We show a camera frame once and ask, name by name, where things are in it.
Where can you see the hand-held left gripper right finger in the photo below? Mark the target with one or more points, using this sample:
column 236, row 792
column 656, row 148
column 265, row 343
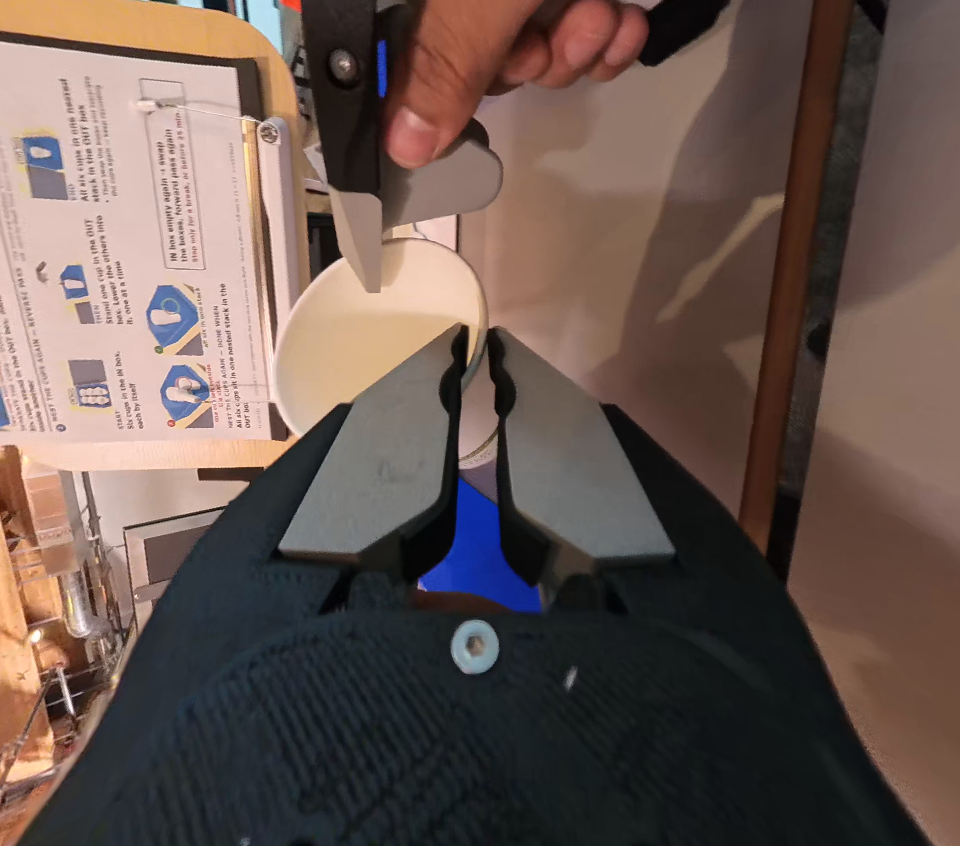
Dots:
column 577, row 486

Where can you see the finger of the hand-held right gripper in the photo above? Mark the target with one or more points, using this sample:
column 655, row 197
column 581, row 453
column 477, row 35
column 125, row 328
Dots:
column 364, row 238

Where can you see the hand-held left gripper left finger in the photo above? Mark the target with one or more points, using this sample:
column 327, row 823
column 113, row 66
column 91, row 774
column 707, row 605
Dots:
column 375, row 478

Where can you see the white paper cup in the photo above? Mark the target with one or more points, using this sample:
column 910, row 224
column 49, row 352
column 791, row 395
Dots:
column 360, row 343

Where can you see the blue plastic bin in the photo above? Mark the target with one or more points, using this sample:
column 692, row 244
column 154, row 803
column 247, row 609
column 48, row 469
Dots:
column 480, row 546

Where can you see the white tablet stand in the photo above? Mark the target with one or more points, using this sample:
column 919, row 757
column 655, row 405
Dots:
column 281, row 223

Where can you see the grey monitor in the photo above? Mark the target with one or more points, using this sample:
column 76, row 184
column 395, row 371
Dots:
column 172, row 553

